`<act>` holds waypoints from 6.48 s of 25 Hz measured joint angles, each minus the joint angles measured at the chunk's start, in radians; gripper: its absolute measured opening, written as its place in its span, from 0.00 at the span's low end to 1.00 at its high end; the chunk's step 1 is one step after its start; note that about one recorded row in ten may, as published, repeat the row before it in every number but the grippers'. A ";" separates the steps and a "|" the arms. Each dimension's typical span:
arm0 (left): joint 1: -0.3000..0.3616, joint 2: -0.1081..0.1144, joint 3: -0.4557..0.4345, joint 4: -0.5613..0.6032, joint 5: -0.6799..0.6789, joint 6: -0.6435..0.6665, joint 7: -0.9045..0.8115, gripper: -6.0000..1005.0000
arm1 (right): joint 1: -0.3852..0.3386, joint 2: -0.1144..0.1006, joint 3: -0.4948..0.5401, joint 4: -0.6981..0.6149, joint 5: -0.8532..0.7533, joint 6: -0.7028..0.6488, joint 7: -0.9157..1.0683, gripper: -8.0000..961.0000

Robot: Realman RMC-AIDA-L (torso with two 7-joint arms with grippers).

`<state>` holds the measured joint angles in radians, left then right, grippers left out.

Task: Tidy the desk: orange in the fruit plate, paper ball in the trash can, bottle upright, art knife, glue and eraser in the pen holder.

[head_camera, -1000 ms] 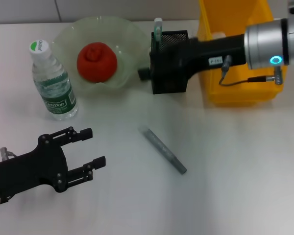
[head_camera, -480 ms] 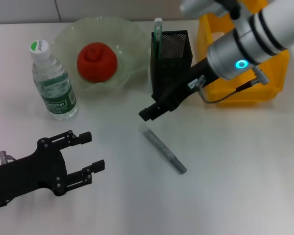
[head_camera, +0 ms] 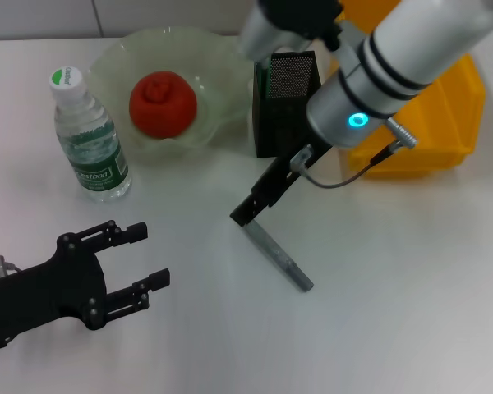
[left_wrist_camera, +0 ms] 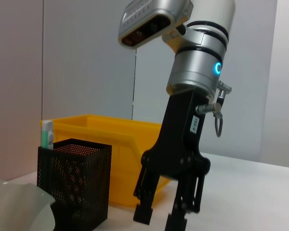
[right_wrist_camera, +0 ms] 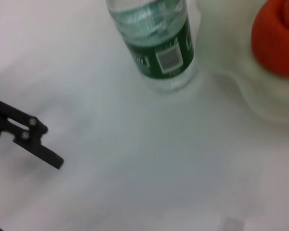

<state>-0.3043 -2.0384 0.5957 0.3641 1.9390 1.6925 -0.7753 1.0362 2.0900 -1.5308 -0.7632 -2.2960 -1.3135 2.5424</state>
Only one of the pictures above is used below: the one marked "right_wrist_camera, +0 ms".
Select clear green-label water bottle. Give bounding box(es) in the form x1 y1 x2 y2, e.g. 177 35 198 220
106 0 196 92

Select pale green wavy fruit plate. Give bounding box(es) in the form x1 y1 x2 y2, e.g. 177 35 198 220
196 0 289 125

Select orange fruit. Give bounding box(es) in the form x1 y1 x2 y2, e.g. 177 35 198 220
252 0 289 78

